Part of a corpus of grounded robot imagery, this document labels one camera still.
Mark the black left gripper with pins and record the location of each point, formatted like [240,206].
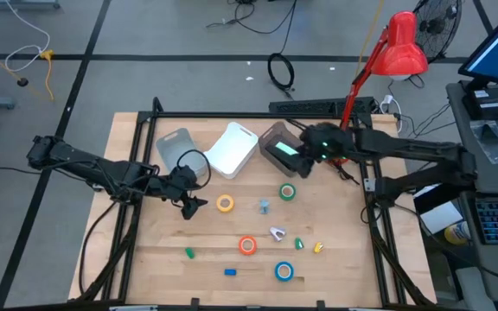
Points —
[177,185]

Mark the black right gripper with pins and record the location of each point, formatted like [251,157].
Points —
[329,142]

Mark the large black stapler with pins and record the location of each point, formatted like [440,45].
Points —
[281,160]

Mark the yellow tape roll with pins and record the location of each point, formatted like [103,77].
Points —
[218,203]

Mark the green tape roll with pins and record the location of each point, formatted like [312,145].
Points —
[281,192]

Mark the green mini stapler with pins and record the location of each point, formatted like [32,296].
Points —
[298,243]
[189,253]

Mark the orange tape roll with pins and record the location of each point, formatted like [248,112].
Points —
[241,245]

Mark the blue mini stapler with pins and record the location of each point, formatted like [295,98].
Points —
[230,272]

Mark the purple staple remover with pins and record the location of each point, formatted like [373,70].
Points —
[276,232]

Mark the yellow mini stapler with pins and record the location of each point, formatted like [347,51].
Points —
[318,247]

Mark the blue tape roll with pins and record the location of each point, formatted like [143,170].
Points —
[277,271]

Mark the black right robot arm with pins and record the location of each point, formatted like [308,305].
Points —
[413,149]

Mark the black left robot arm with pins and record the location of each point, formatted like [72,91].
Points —
[80,160]

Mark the dark translucent plastic bin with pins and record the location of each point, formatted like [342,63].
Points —
[277,131]

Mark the black power strip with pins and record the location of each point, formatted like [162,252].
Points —
[309,105]

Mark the light grey plastic bin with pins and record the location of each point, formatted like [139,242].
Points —
[171,147]

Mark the white plastic bin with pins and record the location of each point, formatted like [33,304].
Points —
[231,149]

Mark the white power adapter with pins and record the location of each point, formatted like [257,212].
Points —
[388,100]

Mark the red desk lamp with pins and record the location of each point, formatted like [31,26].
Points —
[400,52]

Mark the white paper box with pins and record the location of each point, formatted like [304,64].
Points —
[441,218]

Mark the yellow white bottle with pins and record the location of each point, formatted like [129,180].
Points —
[456,233]

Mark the clear plastic bag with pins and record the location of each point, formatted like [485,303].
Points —
[491,138]

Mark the black mini computer box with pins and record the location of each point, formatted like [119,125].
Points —
[484,105]

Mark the black floor fan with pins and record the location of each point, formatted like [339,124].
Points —
[437,26]

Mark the black aluminium table frame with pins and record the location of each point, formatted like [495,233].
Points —
[231,115]

